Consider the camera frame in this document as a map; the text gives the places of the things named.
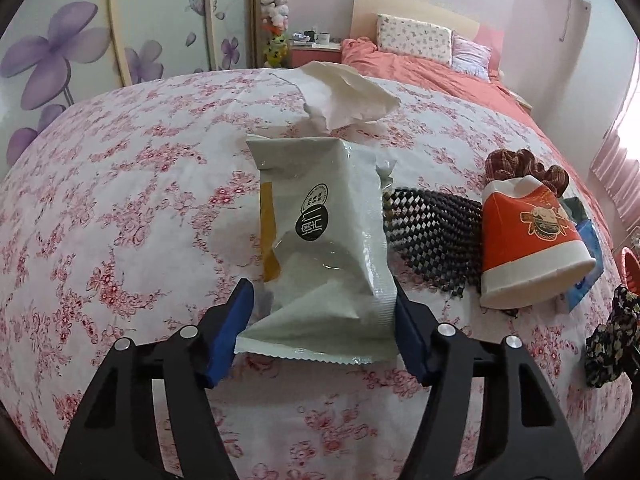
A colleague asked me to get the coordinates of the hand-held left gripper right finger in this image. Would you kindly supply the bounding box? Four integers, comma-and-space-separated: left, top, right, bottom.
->
392, 280, 586, 480

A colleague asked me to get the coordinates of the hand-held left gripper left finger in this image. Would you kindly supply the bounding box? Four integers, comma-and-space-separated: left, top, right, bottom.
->
55, 278, 256, 480

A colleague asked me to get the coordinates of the white snack packet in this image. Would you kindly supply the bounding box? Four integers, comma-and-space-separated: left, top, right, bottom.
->
234, 134, 401, 365

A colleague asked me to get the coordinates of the red plastic basket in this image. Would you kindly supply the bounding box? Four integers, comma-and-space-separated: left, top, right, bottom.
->
619, 247, 640, 293

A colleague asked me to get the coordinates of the black mesh mat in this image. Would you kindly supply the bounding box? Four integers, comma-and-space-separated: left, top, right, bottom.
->
382, 186, 485, 297

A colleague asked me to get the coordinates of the orange paper cup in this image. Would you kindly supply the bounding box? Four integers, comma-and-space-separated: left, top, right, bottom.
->
479, 176, 598, 310

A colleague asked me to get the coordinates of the blue plastic packet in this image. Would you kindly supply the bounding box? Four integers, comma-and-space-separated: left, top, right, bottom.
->
565, 220, 605, 313

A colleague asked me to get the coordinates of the brown plaid scrunchie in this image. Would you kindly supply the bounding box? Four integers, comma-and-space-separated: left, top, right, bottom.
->
482, 148, 571, 198

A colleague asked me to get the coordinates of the dark floral scrunchie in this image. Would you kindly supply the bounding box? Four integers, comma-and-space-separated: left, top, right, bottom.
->
585, 284, 640, 390

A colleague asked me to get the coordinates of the crumpled white tissue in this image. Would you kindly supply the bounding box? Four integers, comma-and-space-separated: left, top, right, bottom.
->
295, 60, 402, 133

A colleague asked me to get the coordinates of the bed with coral duvet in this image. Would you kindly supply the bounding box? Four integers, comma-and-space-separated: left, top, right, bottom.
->
341, 37, 538, 126

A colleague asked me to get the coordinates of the pink curtain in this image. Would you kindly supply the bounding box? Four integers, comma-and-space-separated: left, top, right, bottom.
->
590, 130, 640, 236

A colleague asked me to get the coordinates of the pink nightstand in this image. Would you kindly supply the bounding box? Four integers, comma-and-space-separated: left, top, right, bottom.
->
290, 40, 343, 68

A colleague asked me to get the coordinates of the striped pillow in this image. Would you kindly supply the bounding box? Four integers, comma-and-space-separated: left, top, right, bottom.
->
451, 34, 493, 81

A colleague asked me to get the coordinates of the white floral pillow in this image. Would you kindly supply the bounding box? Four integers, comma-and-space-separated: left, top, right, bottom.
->
376, 13, 455, 67

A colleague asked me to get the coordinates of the clear tube of plush toys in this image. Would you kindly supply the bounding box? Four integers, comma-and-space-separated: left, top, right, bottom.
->
258, 0, 293, 68

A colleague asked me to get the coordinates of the wardrobe with purple flowers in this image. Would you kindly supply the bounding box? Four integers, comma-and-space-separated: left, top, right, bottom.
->
0, 0, 256, 171

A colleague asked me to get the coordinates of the beige headboard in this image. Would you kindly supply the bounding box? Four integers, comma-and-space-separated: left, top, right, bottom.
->
352, 0, 506, 72

